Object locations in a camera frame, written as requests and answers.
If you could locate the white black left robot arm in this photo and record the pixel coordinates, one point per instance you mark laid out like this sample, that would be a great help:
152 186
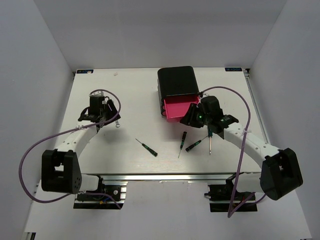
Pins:
60 169

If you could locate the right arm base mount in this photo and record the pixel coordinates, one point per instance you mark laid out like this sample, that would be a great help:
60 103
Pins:
219 195

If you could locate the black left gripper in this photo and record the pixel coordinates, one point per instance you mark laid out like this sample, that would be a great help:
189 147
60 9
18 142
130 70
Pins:
114 111

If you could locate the large green handled screwdriver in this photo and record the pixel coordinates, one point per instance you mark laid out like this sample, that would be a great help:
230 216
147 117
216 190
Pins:
210 136

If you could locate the small black green screwdriver right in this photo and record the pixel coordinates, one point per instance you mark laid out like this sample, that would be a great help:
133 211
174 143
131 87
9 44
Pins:
192 146

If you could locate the silver combination wrench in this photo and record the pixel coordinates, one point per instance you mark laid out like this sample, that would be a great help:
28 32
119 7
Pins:
112 112

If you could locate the small black green screwdriver centre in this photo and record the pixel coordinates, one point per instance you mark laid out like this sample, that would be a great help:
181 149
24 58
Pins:
182 142

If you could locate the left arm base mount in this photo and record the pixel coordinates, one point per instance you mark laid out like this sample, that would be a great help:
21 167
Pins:
110 195

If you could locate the black drawer cabinet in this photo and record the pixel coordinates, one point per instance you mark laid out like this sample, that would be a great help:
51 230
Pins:
176 81

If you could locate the blue label sticker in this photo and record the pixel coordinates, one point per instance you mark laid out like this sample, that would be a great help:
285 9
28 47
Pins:
84 71
233 69

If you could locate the aluminium right side rail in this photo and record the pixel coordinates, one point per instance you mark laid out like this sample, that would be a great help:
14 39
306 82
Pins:
247 76

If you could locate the blue label sticker right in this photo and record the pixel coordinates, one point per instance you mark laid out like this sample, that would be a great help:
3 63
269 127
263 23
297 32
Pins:
233 69

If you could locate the aluminium front rail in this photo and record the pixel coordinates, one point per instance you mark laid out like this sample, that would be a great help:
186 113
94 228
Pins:
166 177

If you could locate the aluminium rail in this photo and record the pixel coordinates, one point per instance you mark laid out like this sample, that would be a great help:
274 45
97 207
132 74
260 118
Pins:
247 76
166 177

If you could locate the pink middle drawer black knob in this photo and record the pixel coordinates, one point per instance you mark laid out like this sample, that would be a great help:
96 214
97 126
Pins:
162 108

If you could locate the blue label sticker left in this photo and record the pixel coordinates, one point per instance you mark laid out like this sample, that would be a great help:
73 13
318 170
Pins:
84 71

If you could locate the small black green screwdriver left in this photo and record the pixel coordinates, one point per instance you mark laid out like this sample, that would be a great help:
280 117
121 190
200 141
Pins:
150 150

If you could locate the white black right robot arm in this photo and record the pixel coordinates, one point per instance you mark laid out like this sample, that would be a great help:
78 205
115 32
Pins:
280 171

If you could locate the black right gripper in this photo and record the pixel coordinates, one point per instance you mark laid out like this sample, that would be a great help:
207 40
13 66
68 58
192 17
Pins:
192 110

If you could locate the small black green screwdriver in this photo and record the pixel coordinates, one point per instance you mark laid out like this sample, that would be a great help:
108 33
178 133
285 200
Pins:
182 142
150 150
192 146

